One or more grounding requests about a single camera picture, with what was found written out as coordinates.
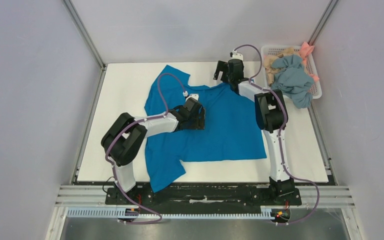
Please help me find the blue t shirt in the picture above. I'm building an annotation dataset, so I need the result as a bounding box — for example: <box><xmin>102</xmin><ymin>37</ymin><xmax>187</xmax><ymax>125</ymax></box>
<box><xmin>144</xmin><ymin>65</ymin><xmax>267</xmax><ymax>192</ymax></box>

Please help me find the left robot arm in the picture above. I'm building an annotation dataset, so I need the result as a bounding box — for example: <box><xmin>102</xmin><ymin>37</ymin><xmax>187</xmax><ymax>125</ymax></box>
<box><xmin>100</xmin><ymin>96</ymin><xmax>206</xmax><ymax>204</ymax></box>

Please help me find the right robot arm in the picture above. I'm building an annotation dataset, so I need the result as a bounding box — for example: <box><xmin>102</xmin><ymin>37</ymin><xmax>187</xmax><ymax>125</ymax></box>
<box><xmin>213</xmin><ymin>58</ymin><xmax>295</xmax><ymax>204</ymax></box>

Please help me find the beige t shirt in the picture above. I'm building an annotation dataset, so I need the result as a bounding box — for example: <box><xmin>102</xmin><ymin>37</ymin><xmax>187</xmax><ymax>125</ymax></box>
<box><xmin>263</xmin><ymin>47</ymin><xmax>300</xmax><ymax>86</ymax></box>

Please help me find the grey-blue t shirt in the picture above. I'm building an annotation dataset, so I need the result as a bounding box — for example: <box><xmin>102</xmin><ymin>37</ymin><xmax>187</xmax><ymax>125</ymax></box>
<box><xmin>271</xmin><ymin>55</ymin><xmax>315</xmax><ymax>109</ymax></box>

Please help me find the pink t shirt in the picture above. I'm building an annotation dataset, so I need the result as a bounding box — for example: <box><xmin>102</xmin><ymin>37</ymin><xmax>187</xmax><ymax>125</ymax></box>
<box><xmin>298</xmin><ymin>42</ymin><xmax>320</xmax><ymax>83</ymax></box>

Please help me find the white plastic laundry basket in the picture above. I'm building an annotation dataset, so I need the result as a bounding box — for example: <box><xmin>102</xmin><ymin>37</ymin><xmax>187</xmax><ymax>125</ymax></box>
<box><xmin>260</xmin><ymin>45</ymin><xmax>322</xmax><ymax>99</ymax></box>

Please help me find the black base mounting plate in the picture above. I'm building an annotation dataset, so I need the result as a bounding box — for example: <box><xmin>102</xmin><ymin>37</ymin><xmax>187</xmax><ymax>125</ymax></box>
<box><xmin>105</xmin><ymin>182</ymin><xmax>302</xmax><ymax>215</ymax></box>

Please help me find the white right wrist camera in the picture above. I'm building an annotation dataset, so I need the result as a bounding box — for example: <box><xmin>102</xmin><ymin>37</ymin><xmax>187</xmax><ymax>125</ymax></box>
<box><xmin>229</xmin><ymin>50</ymin><xmax>244</xmax><ymax>61</ymax></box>

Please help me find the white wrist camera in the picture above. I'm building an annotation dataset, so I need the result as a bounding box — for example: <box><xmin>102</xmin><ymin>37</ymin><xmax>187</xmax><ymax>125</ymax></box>
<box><xmin>229</xmin><ymin>50</ymin><xmax>244</xmax><ymax>61</ymax></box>
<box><xmin>185</xmin><ymin>93</ymin><xmax>199</xmax><ymax>101</ymax></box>

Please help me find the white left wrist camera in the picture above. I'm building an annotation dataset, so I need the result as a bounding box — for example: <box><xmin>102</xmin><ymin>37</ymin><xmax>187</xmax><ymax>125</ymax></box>
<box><xmin>185</xmin><ymin>93</ymin><xmax>199</xmax><ymax>101</ymax></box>

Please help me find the white slotted cable duct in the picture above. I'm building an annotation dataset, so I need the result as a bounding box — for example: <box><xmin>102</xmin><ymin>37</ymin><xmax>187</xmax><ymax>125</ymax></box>
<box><xmin>67</xmin><ymin>207</ymin><xmax>275</xmax><ymax>220</ymax></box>

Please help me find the aluminium frame rail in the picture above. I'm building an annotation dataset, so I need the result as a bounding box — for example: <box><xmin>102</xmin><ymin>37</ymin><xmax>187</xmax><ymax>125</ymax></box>
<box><xmin>55</xmin><ymin>185</ymin><xmax>356</xmax><ymax>209</ymax></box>

